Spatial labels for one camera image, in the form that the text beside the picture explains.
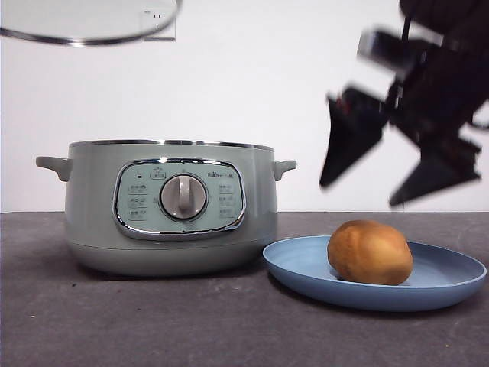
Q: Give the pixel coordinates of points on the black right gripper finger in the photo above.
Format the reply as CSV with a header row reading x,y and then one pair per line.
x,y
349,137
443,176

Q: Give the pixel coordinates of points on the brown potato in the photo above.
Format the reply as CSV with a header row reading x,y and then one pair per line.
x,y
370,252

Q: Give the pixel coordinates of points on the glass lid with green knob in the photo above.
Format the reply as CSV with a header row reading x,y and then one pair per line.
x,y
76,19

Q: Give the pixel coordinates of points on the blue round plate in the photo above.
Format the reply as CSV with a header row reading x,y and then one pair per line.
x,y
305,275

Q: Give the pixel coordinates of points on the pale green electric steamer pot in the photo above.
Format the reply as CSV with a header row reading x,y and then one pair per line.
x,y
95,214

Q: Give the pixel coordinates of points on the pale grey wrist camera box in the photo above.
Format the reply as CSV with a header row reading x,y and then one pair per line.
x,y
382,46

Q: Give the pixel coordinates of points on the white wall socket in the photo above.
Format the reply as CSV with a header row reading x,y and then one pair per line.
x,y
164,26

